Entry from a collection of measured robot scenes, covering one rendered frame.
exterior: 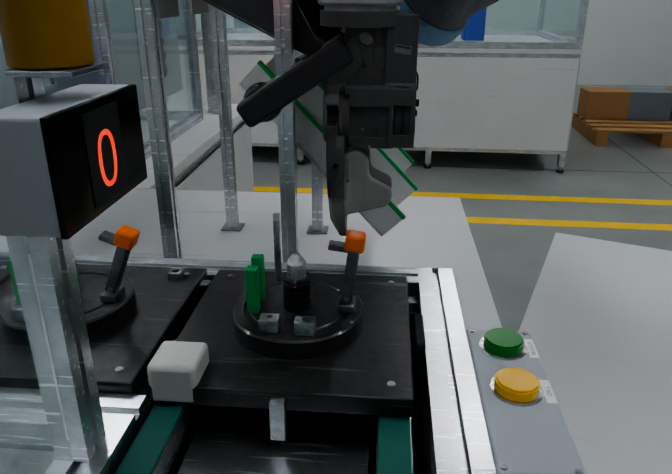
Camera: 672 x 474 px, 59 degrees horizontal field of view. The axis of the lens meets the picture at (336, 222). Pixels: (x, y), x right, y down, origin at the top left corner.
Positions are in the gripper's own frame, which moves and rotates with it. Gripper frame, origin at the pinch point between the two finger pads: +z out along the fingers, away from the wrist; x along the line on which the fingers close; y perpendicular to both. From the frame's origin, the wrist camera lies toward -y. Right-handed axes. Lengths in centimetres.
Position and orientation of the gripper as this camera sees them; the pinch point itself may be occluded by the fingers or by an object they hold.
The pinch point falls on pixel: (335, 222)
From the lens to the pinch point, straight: 59.3
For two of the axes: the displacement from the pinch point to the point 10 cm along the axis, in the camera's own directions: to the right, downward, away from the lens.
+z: 0.0, 9.3, 3.7
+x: 0.9, -3.7, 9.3
